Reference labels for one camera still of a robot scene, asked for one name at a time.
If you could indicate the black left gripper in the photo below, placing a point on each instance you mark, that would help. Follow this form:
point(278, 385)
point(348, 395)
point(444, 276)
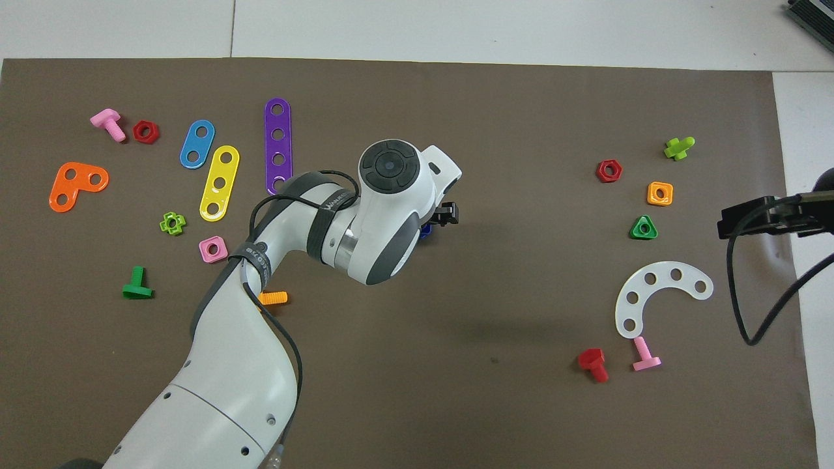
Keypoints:
point(438, 219)

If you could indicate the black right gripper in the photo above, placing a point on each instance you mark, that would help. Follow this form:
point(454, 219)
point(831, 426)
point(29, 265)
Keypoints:
point(808, 208)

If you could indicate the blue two-hole strip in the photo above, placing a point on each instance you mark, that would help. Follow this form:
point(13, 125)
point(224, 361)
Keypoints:
point(197, 144)

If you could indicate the lime cross toy screw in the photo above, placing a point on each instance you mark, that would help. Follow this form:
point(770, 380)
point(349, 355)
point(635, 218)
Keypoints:
point(677, 150)

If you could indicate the orange toy screw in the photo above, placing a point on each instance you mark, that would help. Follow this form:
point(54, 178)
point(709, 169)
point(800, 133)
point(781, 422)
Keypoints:
point(277, 298)

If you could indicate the brown table mat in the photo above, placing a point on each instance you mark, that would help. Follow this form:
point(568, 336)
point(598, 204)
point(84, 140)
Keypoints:
point(521, 326)

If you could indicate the red hexagon toy nut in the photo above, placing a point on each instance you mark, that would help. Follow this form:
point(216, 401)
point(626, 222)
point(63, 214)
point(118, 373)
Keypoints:
point(137, 133)
point(600, 174)

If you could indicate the blue triangle toy screw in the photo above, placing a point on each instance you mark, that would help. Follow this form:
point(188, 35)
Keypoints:
point(425, 232)

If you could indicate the orange three-hole corner plate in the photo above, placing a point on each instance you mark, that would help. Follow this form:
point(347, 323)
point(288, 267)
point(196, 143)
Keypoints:
point(71, 189)

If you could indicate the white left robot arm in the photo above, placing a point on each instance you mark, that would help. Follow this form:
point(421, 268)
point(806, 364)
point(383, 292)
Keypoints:
point(228, 365)

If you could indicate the green triangle toy nut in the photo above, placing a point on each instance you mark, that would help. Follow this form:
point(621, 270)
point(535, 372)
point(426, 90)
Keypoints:
point(635, 233)

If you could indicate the pink square toy nut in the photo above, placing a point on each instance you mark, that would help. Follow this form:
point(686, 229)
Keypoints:
point(204, 256)

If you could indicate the pink toy screw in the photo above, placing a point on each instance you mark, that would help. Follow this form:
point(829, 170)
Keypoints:
point(645, 358)
point(104, 119)

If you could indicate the dark grey ribbed device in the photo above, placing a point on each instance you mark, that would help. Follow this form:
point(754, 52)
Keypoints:
point(814, 16)

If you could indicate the green toy screw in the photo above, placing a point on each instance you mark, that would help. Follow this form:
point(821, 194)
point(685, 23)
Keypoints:
point(137, 280)

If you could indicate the red toy screw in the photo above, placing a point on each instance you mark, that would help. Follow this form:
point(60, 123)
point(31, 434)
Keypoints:
point(591, 359)

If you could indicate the yellow three-hole strip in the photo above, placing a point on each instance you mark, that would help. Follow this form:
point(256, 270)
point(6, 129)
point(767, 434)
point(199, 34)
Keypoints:
point(223, 170)

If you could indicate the lime cross toy nut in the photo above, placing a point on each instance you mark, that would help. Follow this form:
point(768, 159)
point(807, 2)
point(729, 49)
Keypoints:
point(163, 224)

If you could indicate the purple four-hole strip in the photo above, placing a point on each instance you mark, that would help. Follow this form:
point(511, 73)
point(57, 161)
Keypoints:
point(278, 147)

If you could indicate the white curved hole strip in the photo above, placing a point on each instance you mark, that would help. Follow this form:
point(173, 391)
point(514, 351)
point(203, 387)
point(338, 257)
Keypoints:
point(663, 271)

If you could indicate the orange square toy nut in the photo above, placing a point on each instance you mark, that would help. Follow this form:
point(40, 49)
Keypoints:
point(651, 200)

